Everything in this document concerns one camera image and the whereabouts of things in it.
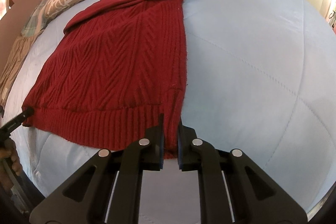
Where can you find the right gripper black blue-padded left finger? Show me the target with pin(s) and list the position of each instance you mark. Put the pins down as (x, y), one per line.
(107, 188)

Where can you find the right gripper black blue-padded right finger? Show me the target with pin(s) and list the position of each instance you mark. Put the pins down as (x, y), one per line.
(232, 187)

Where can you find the red knitted sweater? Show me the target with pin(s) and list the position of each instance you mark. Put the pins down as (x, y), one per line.
(119, 69)

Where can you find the person's left hand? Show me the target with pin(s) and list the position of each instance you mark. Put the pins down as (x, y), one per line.
(9, 151)

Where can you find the tan brown folded cloth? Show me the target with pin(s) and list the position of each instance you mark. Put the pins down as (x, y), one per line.
(17, 56)

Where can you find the plaid pillow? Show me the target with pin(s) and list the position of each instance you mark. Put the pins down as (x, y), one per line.
(37, 20)

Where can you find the light blue bed sheet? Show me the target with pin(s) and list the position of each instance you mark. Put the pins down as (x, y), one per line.
(260, 77)

